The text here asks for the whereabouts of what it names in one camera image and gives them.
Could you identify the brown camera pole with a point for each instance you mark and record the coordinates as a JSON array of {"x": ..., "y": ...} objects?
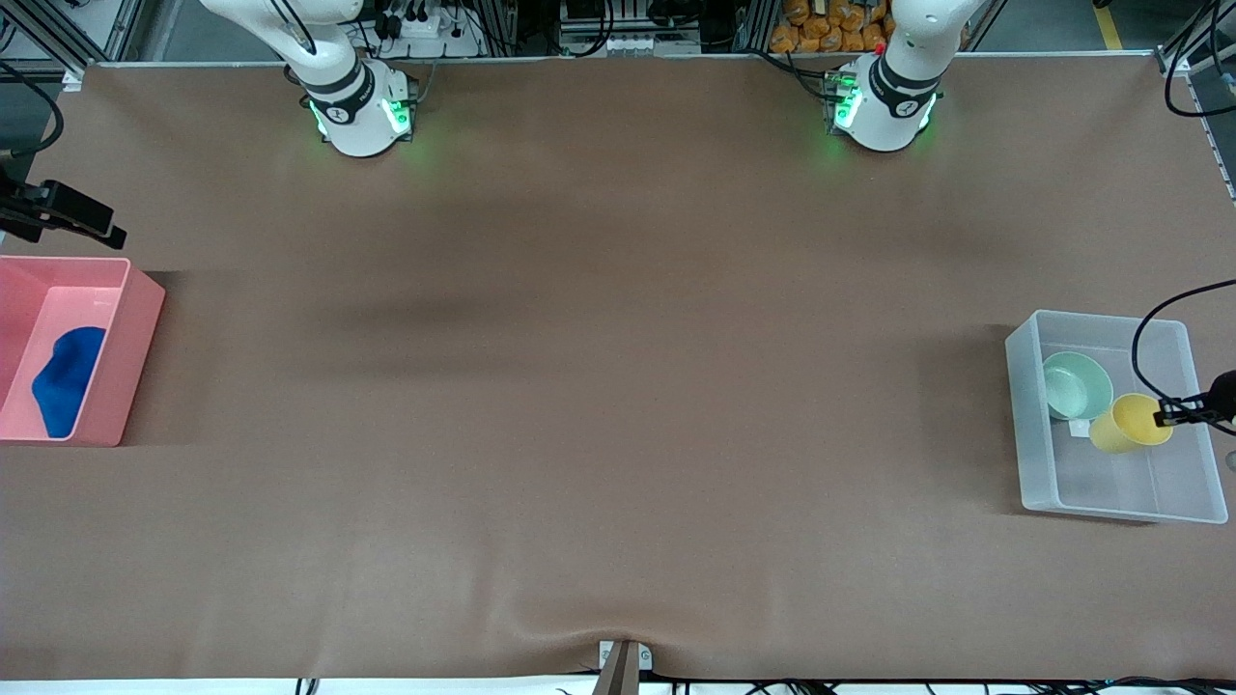
[{"x": 618, "y": 676}]

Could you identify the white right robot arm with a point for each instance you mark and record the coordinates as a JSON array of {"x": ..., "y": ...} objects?
[{"x": 357, "y": 116}]

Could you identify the brown table mat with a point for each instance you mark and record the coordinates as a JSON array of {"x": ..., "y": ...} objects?
[{"x": 579, "y": 386}]

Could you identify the aluminium frame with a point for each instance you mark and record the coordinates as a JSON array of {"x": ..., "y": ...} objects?
[
  {"x": 1178, "y": 60},
  {"x": 121, "y": 29}
]

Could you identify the grey metal bracket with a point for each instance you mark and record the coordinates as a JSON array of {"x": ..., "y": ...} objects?
[{"x": 645, "y": 658}]

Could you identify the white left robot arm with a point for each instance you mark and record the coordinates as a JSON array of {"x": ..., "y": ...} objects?
[{"x": 893, "y": 106}]

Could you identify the blue cloth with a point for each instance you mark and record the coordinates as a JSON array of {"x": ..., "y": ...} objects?
[{"x": 68, "y": 386}]

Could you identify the white power strip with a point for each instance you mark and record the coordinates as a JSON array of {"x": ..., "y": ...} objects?
[{"x": 435, "y": 46}]

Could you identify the pink plastic bin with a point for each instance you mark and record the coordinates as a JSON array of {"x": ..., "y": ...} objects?
[{"x": 135, "y": 367}]

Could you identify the mint green bowl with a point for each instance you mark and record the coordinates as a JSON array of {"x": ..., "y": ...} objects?
[{"x": 1072, "y": 386}]

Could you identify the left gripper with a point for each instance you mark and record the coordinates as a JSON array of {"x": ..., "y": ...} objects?
[{"x": 1222, "y": 395}]

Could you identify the yellow plastic cup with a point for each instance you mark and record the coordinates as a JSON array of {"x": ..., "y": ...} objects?
[{"x": 1120, "y": 430}]

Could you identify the clear plastic bin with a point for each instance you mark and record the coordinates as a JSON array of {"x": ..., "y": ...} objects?
[{"x": 1159, "y": 483}]

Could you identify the white paper label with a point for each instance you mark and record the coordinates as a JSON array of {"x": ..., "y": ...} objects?
[{"x": 1078, "y": 428}]

